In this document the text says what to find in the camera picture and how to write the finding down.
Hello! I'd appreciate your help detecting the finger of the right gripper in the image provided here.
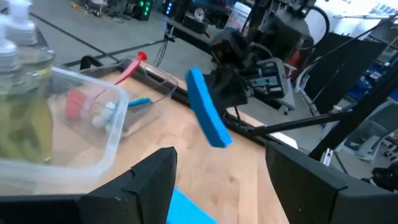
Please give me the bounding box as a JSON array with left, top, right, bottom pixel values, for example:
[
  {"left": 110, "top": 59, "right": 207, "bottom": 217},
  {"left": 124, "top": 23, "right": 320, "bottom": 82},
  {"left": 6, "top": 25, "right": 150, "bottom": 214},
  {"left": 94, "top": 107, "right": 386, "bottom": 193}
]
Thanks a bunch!
[{"left": 205, "top": 67, "right": 249, "bottom": 114}]

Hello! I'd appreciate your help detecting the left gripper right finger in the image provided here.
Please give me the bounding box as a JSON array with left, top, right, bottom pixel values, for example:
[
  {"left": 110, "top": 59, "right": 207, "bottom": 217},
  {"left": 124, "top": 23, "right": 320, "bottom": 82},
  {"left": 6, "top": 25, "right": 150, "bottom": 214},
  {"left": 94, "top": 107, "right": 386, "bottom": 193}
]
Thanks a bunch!
[{"left": 265, "top": 142, "right": 398, "bottom": 224}]

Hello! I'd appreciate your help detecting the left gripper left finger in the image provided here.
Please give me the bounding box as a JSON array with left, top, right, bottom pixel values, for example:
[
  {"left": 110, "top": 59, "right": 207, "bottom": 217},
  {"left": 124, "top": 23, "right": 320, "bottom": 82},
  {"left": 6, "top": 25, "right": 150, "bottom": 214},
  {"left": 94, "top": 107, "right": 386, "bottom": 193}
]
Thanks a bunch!
[{"left": 0, "top": 146, "right": 178, "bottom": 224}]

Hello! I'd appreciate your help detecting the blue rectangular sponge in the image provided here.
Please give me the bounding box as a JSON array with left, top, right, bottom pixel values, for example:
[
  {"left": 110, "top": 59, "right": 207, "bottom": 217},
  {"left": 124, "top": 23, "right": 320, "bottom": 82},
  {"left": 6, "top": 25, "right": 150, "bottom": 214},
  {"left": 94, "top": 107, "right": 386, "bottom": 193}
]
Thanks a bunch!
[
  {"left": 165, "top": 187, "right": 218, "bottom": 224},
  {"left": 185, "top": 65, "right": 234, "bottom": 149}
]

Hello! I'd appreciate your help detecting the blue dish brush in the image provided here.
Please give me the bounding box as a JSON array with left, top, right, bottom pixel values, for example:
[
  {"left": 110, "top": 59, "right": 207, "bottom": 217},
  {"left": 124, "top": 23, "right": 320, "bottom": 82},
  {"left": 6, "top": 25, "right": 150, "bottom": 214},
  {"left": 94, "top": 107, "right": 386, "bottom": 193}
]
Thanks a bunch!
[{"left": 91, "top": 96, "right": 152, "bottom": 128}]

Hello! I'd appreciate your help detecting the red long-handled brush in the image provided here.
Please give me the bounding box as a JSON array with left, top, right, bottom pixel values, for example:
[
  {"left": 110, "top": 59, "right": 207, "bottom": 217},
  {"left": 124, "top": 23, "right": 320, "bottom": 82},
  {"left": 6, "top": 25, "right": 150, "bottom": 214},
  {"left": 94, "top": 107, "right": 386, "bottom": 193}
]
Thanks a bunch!
[{"left": 63, "top": 50, "right": 149, "bottom": 122}]

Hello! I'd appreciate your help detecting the white board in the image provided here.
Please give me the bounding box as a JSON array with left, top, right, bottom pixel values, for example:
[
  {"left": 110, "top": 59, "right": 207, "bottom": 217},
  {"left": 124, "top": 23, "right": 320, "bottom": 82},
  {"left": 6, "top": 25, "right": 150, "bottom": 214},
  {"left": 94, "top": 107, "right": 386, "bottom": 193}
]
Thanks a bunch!
[{"left": 269, "top": 131, "right": 299, "bottom": 150}]

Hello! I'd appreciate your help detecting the white plastic bucket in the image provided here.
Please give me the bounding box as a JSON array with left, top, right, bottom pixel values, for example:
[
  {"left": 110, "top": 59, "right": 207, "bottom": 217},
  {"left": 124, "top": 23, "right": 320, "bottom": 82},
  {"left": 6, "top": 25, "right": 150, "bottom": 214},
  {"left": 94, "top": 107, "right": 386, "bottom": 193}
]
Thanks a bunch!
[{"left": 223, "top": 1, "right": 252, "bottom": 32}]

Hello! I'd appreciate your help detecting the deep clear plastic bin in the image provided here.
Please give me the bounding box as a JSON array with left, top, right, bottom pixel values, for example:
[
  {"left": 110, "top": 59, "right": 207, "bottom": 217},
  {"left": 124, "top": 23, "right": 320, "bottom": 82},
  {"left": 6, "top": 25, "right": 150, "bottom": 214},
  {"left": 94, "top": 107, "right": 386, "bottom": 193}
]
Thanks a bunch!
[{"left": 0, "top": 65, "right": 130, "bottom": 197}]

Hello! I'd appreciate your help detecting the shallow clear plastic tray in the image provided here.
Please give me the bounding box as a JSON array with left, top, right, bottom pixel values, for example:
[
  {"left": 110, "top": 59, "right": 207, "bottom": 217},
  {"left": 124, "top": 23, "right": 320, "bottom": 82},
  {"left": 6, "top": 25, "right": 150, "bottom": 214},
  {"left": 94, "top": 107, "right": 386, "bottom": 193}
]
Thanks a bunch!
[{"left": 55, "top": 60, "right": 180, "bottom": 147}]

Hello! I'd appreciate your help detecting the grey office chair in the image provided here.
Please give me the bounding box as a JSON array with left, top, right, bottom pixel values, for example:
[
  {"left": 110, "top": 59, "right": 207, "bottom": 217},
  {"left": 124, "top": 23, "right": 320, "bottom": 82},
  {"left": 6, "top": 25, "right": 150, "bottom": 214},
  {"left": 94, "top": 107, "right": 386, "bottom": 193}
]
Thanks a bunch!
[{"left": 341, "top": 101, "right": 398, "bottom": 162}]

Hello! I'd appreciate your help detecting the black table frame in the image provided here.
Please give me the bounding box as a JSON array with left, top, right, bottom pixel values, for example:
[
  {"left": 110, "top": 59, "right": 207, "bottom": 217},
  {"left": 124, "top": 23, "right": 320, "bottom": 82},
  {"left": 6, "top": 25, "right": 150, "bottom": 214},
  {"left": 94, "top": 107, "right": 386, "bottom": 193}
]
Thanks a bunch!
[{"left": 79, "top": 54, "right": 398, "bottom": 162}]

